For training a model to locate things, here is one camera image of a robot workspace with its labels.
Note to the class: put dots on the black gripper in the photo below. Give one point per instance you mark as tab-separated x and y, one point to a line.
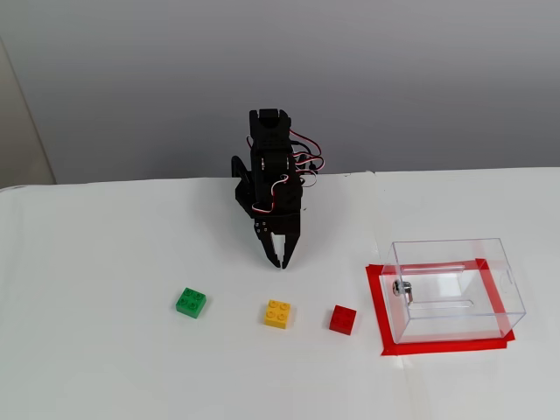
283	224

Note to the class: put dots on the green lego brick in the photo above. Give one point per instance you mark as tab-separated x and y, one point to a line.
191	303

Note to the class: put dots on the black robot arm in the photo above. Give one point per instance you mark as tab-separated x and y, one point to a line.
271	131

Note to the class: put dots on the yellow lego brick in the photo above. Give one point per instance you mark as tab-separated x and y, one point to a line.
278	314

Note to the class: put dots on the red lego brick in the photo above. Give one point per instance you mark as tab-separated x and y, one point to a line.
342	320

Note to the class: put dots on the silver metal box lock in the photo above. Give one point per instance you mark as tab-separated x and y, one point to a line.
401	289

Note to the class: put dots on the transparent plastic box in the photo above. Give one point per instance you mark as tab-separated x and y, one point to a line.
455	324

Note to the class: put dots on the black table clamp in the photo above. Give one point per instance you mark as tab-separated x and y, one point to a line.
238	168

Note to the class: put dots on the red tape frame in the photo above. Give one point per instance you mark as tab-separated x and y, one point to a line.
375	302

